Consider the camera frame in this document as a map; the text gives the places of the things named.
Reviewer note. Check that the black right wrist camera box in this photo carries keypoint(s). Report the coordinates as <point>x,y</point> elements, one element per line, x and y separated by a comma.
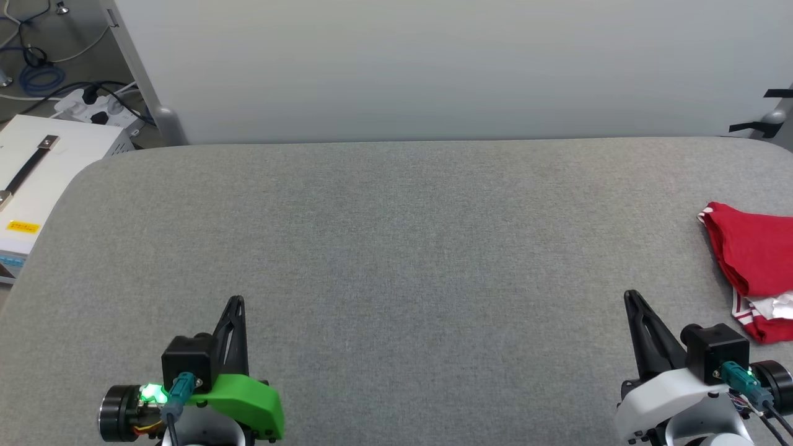
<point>715,350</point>

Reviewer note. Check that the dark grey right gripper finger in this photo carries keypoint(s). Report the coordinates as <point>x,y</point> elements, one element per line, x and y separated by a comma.
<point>666,347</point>
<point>637,341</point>

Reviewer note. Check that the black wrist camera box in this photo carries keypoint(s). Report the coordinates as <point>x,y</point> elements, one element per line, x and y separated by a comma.
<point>189,358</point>
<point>715,350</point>

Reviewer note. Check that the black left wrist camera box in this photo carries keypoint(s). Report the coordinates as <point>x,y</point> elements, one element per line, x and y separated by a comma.
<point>189,358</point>

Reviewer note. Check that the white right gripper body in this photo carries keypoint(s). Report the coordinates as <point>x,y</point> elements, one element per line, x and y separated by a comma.
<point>663,396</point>

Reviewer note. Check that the white power strip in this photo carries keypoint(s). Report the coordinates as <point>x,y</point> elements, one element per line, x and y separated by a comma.
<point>75,108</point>

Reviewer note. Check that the white partition panel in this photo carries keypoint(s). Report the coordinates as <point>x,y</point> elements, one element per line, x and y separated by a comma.
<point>433,62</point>

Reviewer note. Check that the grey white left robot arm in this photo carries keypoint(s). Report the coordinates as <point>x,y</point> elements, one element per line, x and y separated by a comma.
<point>118,414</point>

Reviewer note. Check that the red and white basketball jersey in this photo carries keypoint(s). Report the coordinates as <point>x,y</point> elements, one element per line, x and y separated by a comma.
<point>756,254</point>

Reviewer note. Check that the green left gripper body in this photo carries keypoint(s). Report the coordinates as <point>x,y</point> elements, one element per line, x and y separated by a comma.
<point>248,399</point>

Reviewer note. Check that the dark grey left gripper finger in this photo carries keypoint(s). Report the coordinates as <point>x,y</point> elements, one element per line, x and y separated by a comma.
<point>227,319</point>
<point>243,347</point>

